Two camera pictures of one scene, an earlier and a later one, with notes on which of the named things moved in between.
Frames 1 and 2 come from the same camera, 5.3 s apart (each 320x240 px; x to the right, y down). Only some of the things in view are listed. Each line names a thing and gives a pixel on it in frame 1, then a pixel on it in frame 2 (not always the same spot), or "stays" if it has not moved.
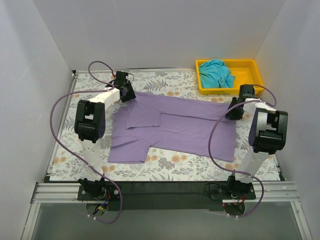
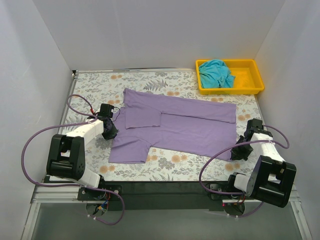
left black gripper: [128, 93] -> [110, 129]
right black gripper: [233, 113] -> [240, 150]
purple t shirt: [148, 120] stays
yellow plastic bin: [246, 72] stays
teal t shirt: [215, 74] stays
